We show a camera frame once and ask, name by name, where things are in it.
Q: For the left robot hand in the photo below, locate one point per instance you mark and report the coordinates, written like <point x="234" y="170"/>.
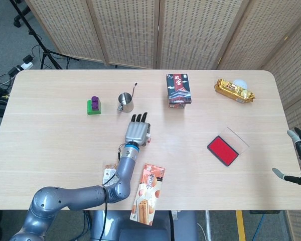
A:
<point x="136" y="131"/>

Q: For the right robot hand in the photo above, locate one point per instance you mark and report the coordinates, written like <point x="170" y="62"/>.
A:
<point x="299" y="143"/>

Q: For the red and white block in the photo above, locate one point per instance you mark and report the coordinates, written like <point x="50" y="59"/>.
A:
<point x="148" y="137"/>

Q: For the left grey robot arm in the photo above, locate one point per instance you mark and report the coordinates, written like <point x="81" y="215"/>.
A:
<point x="77" y="194"/>

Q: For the stainless steel spouted pitcher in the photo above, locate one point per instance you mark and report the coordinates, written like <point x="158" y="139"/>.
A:
<point x="126" y="103"/>

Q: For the packaged bread clear wrapper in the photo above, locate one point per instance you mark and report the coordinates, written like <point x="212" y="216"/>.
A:
<point x="108" y="173"/>

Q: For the purple toy block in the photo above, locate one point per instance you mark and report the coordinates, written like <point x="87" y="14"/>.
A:
<point x="95" y="103"/>

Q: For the green toy block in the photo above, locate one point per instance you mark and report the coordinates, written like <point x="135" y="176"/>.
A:
<point x="90" y="108"/>

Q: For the clear snack box palace lid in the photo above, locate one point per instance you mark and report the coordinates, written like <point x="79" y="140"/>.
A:
<point x="178" y="89"/>

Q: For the orange egg roll bag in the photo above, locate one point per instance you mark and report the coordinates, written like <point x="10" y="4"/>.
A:
<point x="148" y="193"/>

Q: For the red ink pad clear lid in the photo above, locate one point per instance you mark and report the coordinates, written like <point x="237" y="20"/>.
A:
<point x="222" y="149"/>

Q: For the white round disc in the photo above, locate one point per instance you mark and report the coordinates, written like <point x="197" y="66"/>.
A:
<point x="240" y="83"/>

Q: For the golden biscuit packet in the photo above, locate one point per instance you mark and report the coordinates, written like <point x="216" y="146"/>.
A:
<point x="230" y="90"/>

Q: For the woven rattan folding screen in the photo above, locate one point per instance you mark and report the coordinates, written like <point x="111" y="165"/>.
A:
<point x="130" y="30"/>

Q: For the black tripod stand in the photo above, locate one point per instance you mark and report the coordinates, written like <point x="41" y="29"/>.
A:
<point x="43" y="47"/>

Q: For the power strip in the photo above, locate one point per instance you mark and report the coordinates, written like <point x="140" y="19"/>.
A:
<point x="23" y="65"/>

